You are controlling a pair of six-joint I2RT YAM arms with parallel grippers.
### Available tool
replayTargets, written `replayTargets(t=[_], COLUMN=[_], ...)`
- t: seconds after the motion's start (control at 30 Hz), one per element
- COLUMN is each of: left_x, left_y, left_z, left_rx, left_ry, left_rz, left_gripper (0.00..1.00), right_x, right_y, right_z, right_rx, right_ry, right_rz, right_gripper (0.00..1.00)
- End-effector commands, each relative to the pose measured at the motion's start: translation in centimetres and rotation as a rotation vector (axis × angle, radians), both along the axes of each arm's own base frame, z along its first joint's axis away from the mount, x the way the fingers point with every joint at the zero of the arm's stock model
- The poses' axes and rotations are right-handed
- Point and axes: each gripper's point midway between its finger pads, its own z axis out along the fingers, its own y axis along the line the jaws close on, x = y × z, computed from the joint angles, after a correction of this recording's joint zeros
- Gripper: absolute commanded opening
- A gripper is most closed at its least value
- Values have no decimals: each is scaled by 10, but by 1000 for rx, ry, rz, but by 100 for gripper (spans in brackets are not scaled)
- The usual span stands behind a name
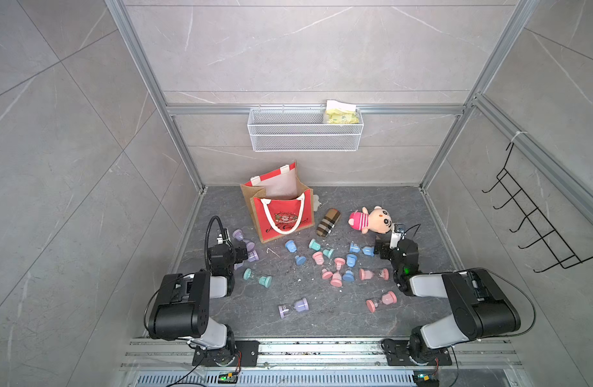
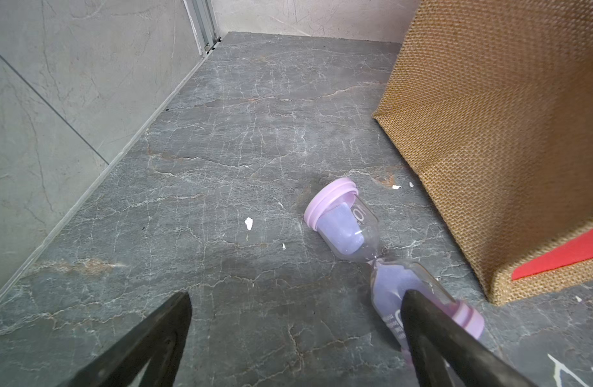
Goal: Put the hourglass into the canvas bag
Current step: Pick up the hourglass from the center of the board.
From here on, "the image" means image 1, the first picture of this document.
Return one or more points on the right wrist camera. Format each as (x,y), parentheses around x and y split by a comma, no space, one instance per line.
(398,233)

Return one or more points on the pink plush pig doll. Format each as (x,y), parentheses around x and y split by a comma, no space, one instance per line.
(378,220)

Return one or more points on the purple hourglass front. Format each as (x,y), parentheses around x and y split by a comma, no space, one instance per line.
(299,306)

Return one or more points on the blue hourglass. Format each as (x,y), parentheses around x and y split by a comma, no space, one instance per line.
(349,275)
(366,250)
(291,246)

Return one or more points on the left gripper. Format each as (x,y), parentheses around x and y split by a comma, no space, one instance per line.
(237,251)

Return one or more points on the blue hourglass lower centre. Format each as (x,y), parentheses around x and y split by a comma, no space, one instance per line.
(349,275)

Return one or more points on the purple hourglass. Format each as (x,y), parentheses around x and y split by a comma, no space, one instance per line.
(252,256)
(299,306)
(238,235)

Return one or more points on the red burlap canvas bag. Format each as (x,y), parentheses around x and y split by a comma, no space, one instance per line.
(279,203)

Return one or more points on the purple hourglass lying left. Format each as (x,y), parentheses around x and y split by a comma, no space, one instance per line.
(252,256)

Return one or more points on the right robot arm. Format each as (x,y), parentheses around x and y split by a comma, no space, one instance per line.
(479,307)

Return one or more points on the plaid glasses case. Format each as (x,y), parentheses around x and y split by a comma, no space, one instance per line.
(328,222)

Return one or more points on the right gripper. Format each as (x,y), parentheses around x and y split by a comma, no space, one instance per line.
(386,249)

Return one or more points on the yellow wipes packet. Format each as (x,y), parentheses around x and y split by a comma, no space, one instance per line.
(340,113)

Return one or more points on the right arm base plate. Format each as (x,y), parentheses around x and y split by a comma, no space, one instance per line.
(413,352)

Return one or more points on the black wire hook rack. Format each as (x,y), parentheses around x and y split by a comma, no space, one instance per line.
(533,219)

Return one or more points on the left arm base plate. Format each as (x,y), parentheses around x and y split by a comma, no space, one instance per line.
(243,353)

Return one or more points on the white wire mesh basket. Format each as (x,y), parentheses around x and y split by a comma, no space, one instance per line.
(302,130)

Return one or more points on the purple hourglass near bag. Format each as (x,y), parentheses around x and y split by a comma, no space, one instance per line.
(238,235)

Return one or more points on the blue hourglass right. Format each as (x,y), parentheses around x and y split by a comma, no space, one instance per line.
(366,250)

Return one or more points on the green hourglass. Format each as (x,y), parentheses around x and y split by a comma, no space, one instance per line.
(265,281)
(327,252)

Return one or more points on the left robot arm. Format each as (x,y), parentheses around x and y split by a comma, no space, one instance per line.
(179,309)

